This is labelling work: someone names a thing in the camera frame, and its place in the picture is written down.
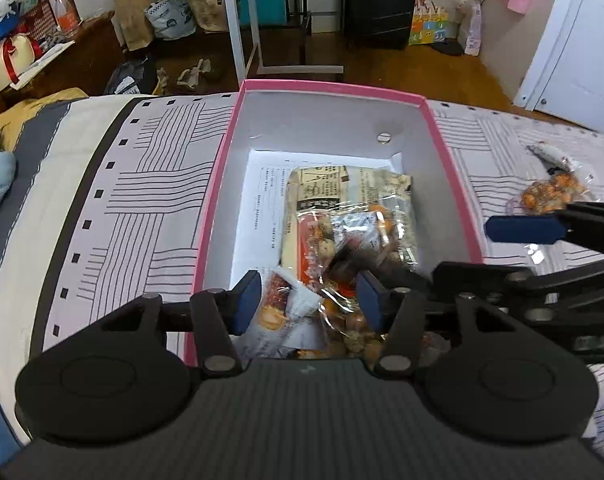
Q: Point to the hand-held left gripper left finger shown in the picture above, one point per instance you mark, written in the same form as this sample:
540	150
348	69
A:
247	305

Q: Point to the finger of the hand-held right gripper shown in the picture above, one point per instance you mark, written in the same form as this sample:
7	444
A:
482	277
524	229

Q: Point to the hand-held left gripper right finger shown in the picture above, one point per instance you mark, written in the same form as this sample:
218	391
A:
369	305

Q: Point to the clear peanut snack bag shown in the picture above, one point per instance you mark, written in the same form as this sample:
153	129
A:
382	230
547	195
342	325

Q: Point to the small nut snack packet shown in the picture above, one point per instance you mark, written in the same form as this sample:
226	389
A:
282	310

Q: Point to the pink cardboard box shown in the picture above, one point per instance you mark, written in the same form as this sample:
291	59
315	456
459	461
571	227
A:
332	125

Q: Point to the grey foil snack packet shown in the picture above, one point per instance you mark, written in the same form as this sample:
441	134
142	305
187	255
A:
549	155

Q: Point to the white printed paper sheet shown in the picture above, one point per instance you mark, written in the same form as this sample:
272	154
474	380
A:
267	210

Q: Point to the striped white bed sheet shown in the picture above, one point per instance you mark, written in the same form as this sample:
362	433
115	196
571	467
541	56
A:
147	200

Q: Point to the round metal magnet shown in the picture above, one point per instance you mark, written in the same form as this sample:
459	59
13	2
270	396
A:
384	137

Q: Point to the white door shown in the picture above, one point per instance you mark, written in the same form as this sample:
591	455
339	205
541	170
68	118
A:
582	45

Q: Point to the dark slippers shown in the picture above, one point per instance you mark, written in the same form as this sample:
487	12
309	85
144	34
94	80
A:
447	47

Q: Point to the white plastic bag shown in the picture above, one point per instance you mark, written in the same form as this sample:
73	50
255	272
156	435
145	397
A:
471	27

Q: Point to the colourful cardboard box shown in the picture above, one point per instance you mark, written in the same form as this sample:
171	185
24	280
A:
432	22

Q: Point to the grey white striped quilt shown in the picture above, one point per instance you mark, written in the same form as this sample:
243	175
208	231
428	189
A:
42	195

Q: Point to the beige slippers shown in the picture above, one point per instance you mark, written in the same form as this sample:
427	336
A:
194	75

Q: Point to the black plastic bag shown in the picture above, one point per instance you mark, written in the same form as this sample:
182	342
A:
129	77

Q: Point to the black suitcase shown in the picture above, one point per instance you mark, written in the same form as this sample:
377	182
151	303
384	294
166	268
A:
382	0

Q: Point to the white metal stand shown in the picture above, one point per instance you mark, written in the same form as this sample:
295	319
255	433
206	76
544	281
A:
234	35

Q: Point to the yellow pillow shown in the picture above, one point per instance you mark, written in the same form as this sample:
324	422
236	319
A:
37	115

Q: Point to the black coat rack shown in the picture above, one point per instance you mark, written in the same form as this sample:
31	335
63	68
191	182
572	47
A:
297	25

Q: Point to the dark wooden cabinet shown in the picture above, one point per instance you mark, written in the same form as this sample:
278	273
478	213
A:
82	60

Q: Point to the brown paper bag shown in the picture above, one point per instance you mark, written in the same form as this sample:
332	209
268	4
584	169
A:
209	5
132	20

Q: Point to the white papers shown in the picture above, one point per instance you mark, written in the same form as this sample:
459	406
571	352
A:
42	62

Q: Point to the cream bag with red ribbon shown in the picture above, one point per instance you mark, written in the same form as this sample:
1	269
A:
7	62

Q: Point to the orange drink bottle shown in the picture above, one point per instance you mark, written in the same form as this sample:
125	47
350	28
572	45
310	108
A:
67	15

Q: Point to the red checked basket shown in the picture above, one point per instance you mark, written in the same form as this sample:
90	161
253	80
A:
39	20

